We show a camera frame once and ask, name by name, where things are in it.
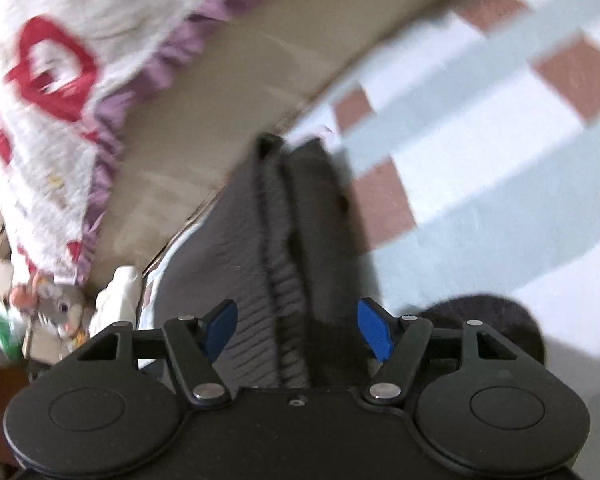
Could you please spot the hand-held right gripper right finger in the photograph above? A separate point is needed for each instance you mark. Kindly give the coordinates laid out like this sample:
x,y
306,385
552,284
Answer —
x,y
376,331

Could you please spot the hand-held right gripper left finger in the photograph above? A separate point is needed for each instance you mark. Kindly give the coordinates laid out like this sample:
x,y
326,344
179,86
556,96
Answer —
x,y
223,327

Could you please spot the dark grey knit sweater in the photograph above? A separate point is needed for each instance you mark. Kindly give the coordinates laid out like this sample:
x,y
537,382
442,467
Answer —
x,y
305,260

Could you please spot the white plush toy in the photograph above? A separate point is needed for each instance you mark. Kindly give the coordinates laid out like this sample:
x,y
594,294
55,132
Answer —
x,y
117,297

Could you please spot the dark fuzzy cloth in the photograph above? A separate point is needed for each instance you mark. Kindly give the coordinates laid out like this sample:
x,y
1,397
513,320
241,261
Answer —
x,y
485,312

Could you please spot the grey bunny plush toy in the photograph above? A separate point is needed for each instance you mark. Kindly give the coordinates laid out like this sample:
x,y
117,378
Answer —
x,y
60,307

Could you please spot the checkered bed sheet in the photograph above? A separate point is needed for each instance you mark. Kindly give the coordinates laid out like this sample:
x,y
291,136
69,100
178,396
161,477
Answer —
x,y
480,160

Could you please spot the beige mattress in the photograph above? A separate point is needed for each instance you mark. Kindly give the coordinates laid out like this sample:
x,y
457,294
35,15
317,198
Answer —
x,y
215,110

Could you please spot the green packet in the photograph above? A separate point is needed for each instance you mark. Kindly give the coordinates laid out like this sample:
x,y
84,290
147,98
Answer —
x,y
5,332

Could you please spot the white quilt with red print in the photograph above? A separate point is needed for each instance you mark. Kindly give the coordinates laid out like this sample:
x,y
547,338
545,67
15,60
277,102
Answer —
x,y
45,160

